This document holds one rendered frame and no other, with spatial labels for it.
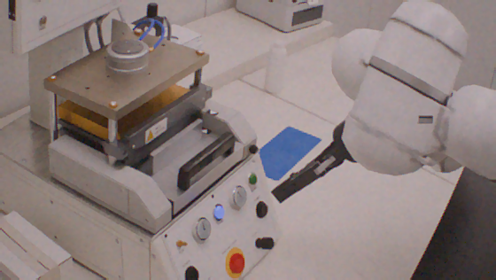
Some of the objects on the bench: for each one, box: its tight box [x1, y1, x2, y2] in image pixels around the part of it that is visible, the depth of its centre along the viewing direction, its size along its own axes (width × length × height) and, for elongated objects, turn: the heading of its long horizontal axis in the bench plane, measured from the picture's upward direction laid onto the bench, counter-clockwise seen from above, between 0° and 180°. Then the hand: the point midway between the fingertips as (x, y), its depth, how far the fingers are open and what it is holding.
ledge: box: [175, 7, 335, 90], centre depth 213 cm, size 30×84×4 cm, turn 132°
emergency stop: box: [229, 253, 245, 274], centre depth 131 cm, size 2×4×4 cm, turn 140°
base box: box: [0, 153, 283, 280], centre depth 140 cm, size 54×38×17 cm
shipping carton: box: [0, 210, 74, 280], centre depth 122 cm, size 19×13×9 cm
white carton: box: [159, 24, 205, 50], centre depth 193 cm, size 12×23×7 cm, turn 136°
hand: (288, 187), depth 133 cm, fingers closed
